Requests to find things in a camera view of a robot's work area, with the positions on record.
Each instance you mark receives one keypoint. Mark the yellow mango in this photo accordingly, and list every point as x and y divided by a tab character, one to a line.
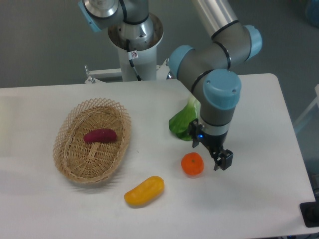
145	191

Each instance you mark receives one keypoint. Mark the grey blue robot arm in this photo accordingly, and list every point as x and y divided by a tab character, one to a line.
206	74

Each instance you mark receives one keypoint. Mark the blue object top right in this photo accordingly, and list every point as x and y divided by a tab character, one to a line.
312	12

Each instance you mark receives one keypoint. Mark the white frame at right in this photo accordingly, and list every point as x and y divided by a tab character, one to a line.
308	113

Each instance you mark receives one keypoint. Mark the woven wicker basket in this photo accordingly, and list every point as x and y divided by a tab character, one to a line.
87	163

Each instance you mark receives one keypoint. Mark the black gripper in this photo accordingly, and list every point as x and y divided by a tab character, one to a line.
212	139

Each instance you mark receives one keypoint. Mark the black device at table edge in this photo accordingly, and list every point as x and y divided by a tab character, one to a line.
310	214

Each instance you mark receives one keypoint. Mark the purple sweet potato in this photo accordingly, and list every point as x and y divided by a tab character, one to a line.
100	135

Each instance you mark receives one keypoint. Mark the green bok choy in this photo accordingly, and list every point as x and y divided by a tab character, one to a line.
178	124

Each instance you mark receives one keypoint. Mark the orange tangerine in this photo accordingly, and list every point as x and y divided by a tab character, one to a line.
192	164

